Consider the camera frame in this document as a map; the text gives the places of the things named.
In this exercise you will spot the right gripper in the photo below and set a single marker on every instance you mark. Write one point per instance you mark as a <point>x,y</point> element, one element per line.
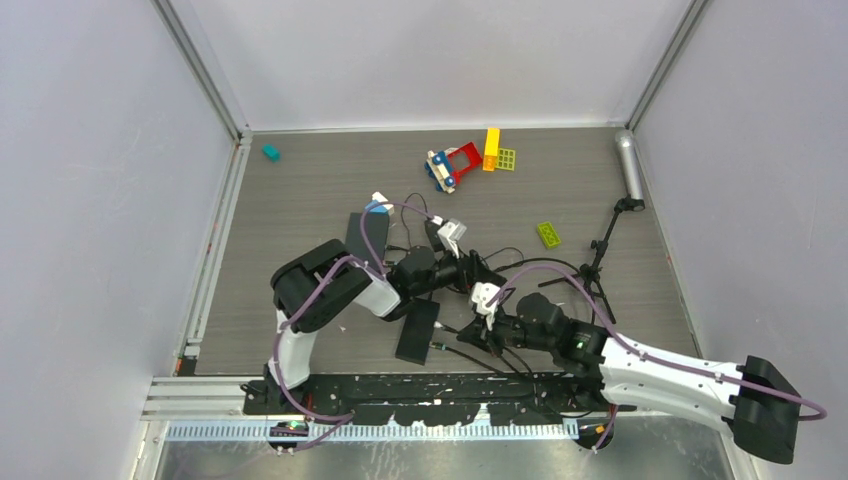
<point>478,334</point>

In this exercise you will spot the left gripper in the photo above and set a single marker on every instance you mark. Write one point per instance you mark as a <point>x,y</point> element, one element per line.
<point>470,270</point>

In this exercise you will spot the black network switch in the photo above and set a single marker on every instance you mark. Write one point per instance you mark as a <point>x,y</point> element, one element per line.
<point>417,332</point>

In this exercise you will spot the green toy brick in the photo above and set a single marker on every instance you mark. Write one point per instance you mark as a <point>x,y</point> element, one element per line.
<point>548,235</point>

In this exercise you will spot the black mini tripod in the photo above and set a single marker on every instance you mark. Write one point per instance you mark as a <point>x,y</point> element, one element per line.
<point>590,273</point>

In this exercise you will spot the blue white toy brick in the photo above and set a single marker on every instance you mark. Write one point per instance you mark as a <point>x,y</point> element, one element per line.
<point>379,204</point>

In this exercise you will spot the silver microphone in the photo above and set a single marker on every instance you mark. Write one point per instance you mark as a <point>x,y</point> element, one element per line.
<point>627,151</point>

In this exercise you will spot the black power adapter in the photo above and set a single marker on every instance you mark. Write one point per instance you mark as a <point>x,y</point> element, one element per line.
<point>431,230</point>

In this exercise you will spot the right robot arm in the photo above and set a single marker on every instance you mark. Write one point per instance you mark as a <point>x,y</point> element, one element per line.
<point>752,403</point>

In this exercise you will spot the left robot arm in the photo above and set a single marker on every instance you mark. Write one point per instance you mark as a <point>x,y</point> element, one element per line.
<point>310,291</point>

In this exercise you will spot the red blue toy vehicle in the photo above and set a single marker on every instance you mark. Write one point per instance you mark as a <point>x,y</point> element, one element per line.
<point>448,168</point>

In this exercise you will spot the lime green grid plate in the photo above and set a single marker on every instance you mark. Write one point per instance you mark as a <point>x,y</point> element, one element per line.
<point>506,159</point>

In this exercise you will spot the yellow toy brick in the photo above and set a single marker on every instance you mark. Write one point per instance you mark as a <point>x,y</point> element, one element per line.
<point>491,149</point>

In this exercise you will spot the teal block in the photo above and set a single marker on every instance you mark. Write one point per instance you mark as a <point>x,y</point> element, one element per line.
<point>271,152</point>

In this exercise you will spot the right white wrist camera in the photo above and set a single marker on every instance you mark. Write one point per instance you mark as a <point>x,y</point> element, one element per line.
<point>484,301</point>

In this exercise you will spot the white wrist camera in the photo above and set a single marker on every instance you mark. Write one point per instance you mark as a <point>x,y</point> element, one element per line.
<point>484,301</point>
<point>449,233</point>

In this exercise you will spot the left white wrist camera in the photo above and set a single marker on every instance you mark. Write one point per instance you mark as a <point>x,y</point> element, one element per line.
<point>449,233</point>

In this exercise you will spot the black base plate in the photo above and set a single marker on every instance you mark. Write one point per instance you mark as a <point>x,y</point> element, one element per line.
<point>431,399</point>

